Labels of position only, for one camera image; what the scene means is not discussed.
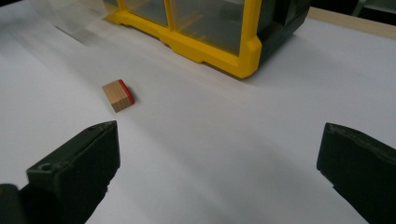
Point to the wooden block with red face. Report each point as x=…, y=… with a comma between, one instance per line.
x=116, y=95

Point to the yellow and black drawer cabinet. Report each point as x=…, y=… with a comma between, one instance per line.
x=214, y=28

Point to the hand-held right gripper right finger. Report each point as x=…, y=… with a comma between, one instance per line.
x=358, y=165

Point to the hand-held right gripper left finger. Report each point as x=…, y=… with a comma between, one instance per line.
x=77, y=168

